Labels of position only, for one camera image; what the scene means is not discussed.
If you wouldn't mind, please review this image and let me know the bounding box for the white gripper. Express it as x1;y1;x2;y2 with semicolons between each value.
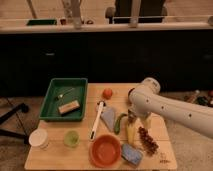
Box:
128;105;151;130

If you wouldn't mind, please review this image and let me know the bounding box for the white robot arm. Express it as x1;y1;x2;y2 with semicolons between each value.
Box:
129;77;213;139

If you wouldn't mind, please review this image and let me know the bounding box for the yellow banana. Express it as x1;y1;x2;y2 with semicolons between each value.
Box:
126;123;136;145

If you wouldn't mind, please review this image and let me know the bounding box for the green cucumber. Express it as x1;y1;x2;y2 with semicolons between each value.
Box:
114;113;127;135

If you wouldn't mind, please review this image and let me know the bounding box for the brown grape bunch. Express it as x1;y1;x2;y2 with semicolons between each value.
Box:
138;127;158;156

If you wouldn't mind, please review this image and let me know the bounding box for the dark maroon bowl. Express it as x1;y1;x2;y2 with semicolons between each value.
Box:
128;88;135;100

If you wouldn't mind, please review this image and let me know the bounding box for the grey blue cloth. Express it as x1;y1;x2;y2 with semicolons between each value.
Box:
101;107;116;132

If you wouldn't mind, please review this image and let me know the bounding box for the blue sponge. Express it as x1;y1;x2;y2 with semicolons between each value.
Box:
121;144;143;166

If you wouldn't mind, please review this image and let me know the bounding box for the orange fruit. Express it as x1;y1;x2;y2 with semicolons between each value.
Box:
102;88;113;100

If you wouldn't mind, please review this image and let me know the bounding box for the orange bowl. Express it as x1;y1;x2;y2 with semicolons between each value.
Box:
89;135;121;168

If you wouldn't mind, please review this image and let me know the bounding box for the wooden block brush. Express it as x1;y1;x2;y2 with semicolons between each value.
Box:
58;100;80;115

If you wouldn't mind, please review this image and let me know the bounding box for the light green cup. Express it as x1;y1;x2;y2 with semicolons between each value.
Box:
64;130;79;148

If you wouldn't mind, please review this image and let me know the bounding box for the green plastic tray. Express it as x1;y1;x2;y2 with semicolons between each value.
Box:
39;78;88;122

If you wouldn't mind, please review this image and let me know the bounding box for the metal spoon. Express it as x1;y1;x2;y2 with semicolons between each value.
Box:
55;88;75;100

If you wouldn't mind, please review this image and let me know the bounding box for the white cup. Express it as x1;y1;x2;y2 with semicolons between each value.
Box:
29;129;49;149

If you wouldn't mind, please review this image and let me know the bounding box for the dark chair in background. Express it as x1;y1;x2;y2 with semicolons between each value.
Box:
105;0;167;24

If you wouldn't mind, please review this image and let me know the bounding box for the black office chair base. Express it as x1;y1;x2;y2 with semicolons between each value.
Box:
0;103;29;144

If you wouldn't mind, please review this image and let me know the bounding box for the green tray on counter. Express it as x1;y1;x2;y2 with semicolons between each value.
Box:
26;19;57;26

